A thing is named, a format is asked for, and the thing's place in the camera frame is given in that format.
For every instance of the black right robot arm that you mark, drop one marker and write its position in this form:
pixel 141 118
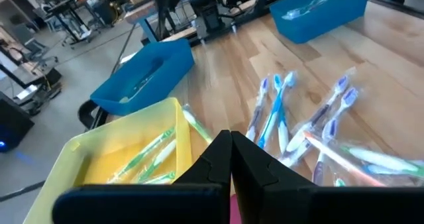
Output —
pixel 208 17

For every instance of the black rolling desk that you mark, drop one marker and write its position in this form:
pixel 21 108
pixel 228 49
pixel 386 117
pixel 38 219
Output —
pixel 71 18

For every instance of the blue-grey metal table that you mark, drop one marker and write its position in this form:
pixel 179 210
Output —
pixel 147 30

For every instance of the black computer case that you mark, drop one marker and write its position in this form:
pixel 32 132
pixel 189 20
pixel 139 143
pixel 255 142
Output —
pixel 13 124

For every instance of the large blue plastic bin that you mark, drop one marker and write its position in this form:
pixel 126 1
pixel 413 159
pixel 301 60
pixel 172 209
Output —
pixel 172 65

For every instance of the purple toothbrush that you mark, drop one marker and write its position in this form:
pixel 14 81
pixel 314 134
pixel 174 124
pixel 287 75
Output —
pixel 258 111
pixel 293 154
pixel 308 7
pixel 318 118

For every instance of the yellow plastic bin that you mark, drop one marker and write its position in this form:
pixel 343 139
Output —
pixel 99 144

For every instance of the wrapped orange toothbrush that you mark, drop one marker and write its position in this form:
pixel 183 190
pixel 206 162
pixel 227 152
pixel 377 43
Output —
pixel 341 161

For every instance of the small blue plastic bin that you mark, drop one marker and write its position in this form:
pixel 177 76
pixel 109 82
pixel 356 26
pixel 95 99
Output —
pixel 331 22

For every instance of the green toothbrush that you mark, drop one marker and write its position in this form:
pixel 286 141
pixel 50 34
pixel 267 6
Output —
pixel 157 161
pixel 162 178
pixel 339 182
pixel 381 159
pixel 197 126
pixel 142 157

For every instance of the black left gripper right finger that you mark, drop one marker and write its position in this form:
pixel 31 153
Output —
pixel 314 204

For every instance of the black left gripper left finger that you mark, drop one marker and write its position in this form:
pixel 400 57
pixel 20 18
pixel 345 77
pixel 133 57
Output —
pixel 149 204

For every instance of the grey office chair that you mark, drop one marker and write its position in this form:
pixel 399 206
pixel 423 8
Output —
pixel 31 43

